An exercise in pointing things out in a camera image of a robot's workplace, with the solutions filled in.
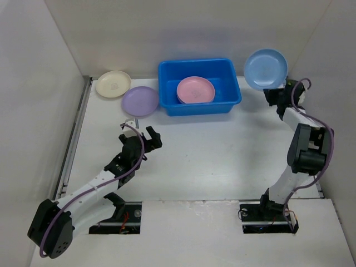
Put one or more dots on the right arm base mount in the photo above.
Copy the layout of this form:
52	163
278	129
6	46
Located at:
254	221

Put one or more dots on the blue plastic bin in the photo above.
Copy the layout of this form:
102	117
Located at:
219	71

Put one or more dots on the cream plate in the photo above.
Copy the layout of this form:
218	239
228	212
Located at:
113	84

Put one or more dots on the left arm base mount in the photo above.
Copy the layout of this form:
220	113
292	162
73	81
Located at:
126	220

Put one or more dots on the pink plate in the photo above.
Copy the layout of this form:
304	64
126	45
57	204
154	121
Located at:
195	85

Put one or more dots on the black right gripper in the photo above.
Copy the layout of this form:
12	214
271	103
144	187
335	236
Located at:
277	95

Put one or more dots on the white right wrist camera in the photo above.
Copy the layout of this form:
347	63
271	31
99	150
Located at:
302	97

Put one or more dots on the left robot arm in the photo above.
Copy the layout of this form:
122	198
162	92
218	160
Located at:
57	222

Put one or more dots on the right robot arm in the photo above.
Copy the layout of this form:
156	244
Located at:
309	153

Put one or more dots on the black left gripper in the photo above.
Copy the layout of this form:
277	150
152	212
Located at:
154	142

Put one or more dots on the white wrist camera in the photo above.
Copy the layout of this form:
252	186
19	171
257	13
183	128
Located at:
129	127
302	97

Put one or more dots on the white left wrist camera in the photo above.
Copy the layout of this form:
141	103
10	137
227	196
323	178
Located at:
129	127

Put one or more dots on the blue plate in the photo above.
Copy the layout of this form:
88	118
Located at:
195	99
265	69

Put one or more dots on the small purple plate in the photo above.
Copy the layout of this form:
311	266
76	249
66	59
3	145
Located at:
140	101

